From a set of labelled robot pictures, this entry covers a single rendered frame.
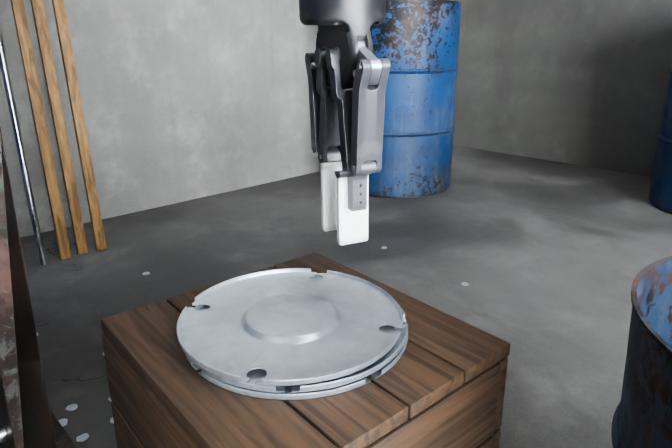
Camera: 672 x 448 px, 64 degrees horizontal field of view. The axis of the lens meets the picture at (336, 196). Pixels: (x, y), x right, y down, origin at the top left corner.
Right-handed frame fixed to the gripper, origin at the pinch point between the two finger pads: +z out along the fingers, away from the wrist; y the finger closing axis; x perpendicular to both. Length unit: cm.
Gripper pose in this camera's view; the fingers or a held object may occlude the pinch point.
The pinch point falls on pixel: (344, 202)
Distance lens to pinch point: 52.5
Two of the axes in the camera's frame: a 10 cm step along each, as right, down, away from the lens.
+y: 4.0, 2.7, -8.8
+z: 0.1, 9.5, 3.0
